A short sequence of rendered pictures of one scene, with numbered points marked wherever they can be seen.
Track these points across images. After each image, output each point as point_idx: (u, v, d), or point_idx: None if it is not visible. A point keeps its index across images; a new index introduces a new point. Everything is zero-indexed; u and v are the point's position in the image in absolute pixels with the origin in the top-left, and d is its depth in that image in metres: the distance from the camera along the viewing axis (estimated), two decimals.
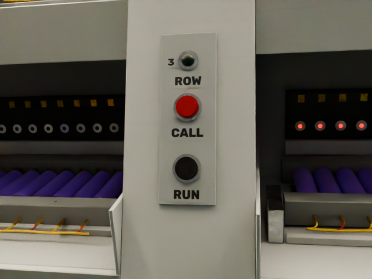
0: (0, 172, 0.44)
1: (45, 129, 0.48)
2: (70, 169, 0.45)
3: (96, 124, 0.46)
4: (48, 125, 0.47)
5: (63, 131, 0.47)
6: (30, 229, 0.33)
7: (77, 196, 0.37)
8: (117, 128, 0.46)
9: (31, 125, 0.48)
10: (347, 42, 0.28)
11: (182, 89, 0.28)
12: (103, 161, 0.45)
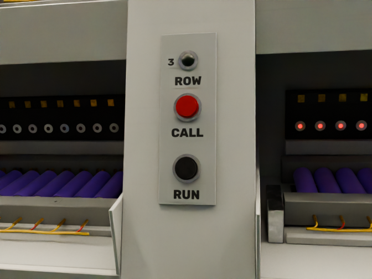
0: (0, 172, 0.44)
1: (45, 129, 0.48)
2: (70, 169, 0.45)
3: (96, 124, 0.46)
4: (48, 125, 0.47)
5: (63, 131, 0.47)
6: (30, 229, 0.33)
7: (77, 196, 0.37)
8: (117, 128, 0.46)
9: (31, 125, 0.48)
10: (347, 42, 0.28)
11: (182, 89, 0.28)
12: (103, 161, 0.45)
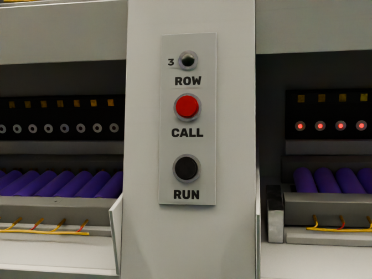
0: (0, 172, 0.44)
1: (45, 129, 0.48)
2: (70, 169, 0.45)
3: (96, 124, 0.46)
4: (48, 125, 0.47)
5: (63, 131, 0.47)
6: (30, 229, 0.33)
7: (77, 196, 0.37)
8: (117, 128, 0.46)
9: (31, 125, 0.48)
10: (347, 42, 0.28)
11: (182, 89, 0.28)
12: (103, 161, 0.45)
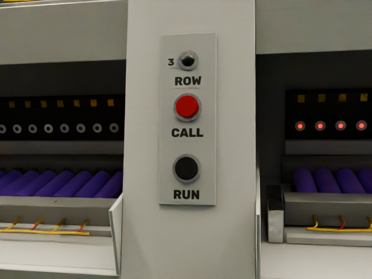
0: (0, 172, 0.44)
1: (45, 129, 0.48)
2: (70, 169, 0.45)
3: (96, 124, 0.46)
4: (48, 125, 0.47)
5: (63, 131, 0.47)
6: (30, 229, 0.33)
7: (77, 196, 0.37)
8: (117, 128, 0.46)
9: (31, 125, 0.48)
10: (347, 42, 0.28)
11: (182, 89, 0.28)
12: (103, 161, 0.45)
